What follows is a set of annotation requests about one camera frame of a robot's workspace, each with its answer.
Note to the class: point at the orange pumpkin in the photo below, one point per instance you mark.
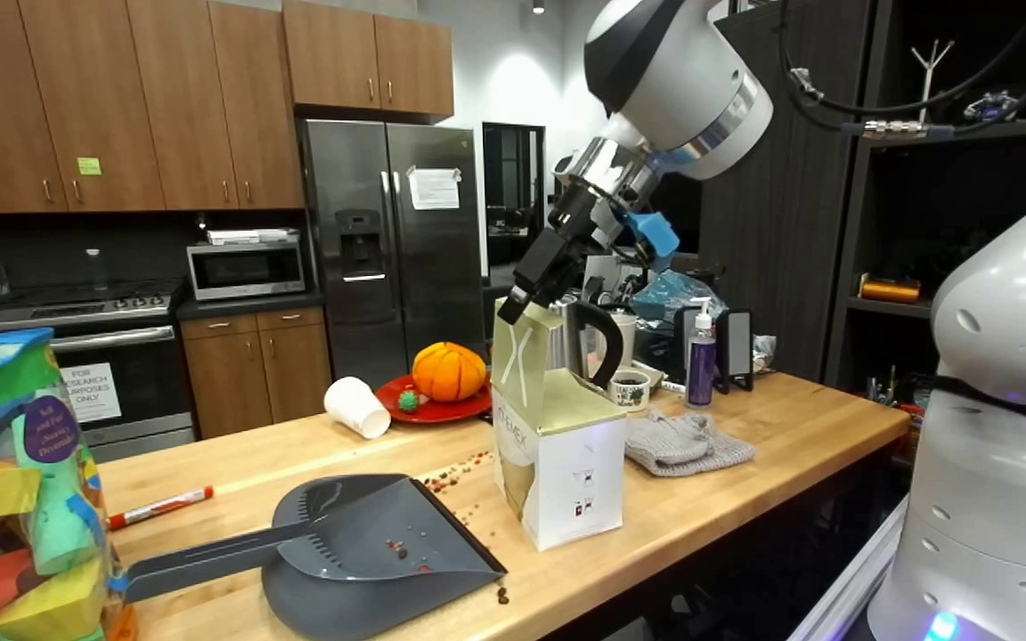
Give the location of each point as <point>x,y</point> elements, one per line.
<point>447,371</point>

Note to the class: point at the red marker pen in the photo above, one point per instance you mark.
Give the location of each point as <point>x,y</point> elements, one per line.
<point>160,507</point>

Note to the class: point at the clear plastic bag with items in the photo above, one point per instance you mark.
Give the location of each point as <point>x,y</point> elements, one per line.
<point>677,294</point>

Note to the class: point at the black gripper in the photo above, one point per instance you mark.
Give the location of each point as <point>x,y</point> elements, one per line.
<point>570,243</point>

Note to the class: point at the green sticky note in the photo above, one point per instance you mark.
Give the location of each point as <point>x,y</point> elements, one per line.
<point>92,166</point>

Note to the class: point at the silver microwave oven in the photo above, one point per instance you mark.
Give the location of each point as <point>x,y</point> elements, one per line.
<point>249,272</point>

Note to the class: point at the dark storage shelf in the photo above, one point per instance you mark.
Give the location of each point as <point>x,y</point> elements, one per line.
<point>892,237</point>

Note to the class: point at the red plate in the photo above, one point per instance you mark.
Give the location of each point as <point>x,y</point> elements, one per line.
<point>447,412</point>

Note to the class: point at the white paper cup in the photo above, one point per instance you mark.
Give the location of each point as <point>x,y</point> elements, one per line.
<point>357,407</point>

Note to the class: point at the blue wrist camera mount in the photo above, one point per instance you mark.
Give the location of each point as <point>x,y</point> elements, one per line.
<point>658,237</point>

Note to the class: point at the colourful toy block bag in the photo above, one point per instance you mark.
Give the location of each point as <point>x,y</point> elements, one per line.
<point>17,510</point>

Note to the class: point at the purple pump bottle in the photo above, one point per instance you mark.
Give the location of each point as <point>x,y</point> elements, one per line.
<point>703,363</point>

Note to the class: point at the small green ball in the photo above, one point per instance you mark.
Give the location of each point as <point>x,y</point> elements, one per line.
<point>409,402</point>

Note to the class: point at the white paper on stove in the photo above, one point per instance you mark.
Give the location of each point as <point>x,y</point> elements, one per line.
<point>92,395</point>

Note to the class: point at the dark steel refrigerator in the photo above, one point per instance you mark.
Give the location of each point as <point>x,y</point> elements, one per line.
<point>390,261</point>

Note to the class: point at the white paper sheet on refrigerator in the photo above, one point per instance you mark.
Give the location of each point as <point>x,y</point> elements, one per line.
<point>436,189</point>

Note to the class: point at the white tray on microwave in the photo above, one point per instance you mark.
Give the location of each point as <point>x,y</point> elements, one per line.
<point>252,237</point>

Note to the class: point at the aluminium robot stand frame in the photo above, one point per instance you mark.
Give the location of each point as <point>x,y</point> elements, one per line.
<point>845,582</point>

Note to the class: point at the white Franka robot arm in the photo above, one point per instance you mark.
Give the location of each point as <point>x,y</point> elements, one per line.
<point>1000,416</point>

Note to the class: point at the grey plastic dustpan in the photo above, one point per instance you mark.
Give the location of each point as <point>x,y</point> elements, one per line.
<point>357,557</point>

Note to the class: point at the brown wooden wall cabinets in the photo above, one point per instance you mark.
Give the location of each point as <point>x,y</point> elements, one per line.
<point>122,110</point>

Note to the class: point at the brown wooden base cabinet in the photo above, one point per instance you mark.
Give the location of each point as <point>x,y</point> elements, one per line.
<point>256,369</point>

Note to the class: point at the black kitchen stove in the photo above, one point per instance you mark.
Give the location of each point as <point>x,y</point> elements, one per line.
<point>62,342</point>

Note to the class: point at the grey knitted cloth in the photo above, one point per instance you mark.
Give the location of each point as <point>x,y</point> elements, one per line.
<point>687,446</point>

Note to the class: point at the small white ramekin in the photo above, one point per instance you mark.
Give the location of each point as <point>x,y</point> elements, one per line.
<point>632,389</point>

